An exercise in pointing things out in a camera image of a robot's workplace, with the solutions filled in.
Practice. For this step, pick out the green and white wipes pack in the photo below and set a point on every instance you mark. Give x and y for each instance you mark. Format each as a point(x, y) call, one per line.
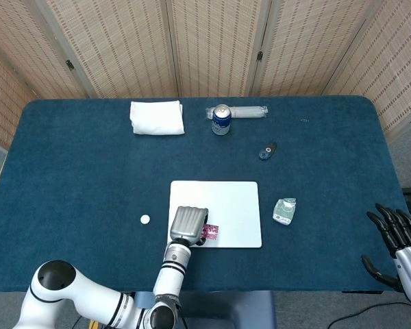
point(284, 212)

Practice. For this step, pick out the blue table cloth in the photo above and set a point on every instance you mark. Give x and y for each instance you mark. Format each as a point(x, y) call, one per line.
point(89, 171)

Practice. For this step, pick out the white folded towel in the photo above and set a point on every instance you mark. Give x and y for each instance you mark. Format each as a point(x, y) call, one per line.
point(157, 118)

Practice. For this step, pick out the woven bamboo folding screen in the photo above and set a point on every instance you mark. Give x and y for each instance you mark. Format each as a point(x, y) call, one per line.
point(212, 44)

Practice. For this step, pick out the silver and black left robot hand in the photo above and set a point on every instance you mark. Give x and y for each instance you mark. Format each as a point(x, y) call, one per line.
point(188, 222)

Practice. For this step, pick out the clear plastic-wrapped cup stack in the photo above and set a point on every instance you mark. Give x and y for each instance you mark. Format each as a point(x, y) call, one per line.
point(250, 112)

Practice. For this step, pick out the blue and white drink can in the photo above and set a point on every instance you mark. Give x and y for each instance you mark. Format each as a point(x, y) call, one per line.
point(221, 123)

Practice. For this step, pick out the dark metal screen hinge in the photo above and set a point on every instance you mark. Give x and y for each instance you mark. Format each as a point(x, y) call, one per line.
point(68, 64)
point(259, 55)

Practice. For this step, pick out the dark blue correction tape dispenser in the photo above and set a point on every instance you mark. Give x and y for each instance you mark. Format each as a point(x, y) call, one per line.
point(267, 151)

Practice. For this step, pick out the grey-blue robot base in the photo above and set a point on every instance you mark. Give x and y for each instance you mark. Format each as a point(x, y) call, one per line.
point(226, 308)

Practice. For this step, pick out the white square board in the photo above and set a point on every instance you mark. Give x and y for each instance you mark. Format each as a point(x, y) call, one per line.
point(236, 209)

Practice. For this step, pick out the pink white patterned rectangular pad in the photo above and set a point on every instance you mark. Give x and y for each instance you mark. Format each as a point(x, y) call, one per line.
point(212, 232)

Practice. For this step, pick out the small white round cap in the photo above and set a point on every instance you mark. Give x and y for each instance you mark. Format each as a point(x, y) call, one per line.
point(145, 219)

